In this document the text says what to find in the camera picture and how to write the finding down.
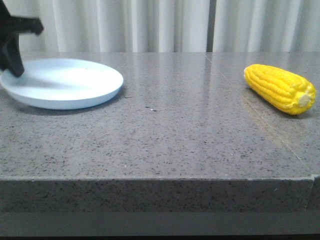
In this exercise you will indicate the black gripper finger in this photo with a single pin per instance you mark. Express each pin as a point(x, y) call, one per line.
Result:
point(10, 24)
point(10, 57)

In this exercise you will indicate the light blue round plate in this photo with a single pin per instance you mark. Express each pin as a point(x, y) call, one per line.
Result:
point(63, 83)

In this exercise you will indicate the yellow corn cob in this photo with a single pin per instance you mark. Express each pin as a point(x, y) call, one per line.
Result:
point(288, 92)

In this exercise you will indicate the white pleated curtain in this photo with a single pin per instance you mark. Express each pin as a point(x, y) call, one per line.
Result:
point(171, 25)

